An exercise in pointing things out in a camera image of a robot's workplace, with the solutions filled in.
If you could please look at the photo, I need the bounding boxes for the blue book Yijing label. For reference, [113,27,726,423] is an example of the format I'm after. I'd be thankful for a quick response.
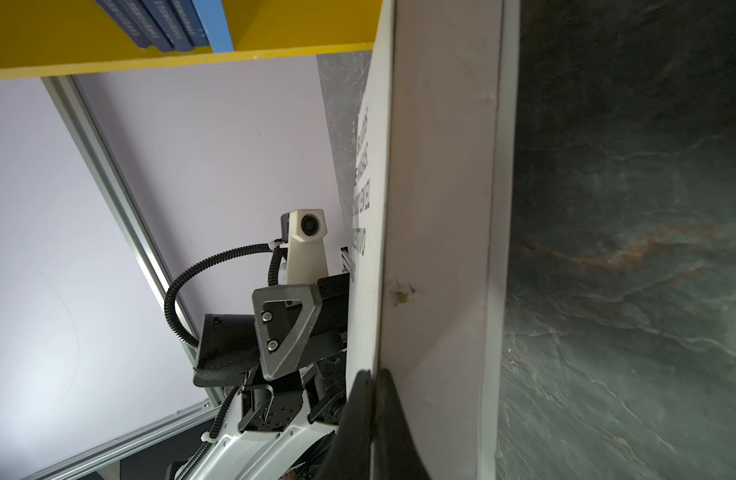
[143,0,194,53]

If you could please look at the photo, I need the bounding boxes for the yellow bookshelf pink blue shelves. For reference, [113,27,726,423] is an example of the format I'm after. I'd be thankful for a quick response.
[0,1,382,80]

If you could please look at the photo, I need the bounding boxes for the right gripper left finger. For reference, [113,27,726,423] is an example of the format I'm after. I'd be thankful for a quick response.
[318,370,374,480]

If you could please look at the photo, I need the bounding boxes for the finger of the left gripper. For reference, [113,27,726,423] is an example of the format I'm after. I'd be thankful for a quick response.
[252,284,323,381]

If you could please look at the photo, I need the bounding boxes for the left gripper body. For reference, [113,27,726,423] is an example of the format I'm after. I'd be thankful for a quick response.
[194,274,350,432]

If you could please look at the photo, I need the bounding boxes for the blue book Sunzi label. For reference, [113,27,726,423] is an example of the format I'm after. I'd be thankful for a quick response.
[120,0,175,53]

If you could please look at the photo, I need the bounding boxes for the blue book Lunyu label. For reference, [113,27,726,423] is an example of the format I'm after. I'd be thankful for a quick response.
[96,0,153,49]

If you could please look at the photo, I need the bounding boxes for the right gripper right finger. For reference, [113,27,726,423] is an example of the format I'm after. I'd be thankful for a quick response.
[373,369,430,480]

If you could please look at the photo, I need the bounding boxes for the blue book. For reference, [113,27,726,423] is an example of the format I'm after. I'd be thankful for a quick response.
[170,0,210,47]

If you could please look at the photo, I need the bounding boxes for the white book black lettering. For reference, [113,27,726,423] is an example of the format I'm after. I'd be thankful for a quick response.
[347,1,521,479]

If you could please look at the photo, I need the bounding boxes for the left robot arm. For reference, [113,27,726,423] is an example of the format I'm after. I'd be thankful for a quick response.
[163,237,349,479]

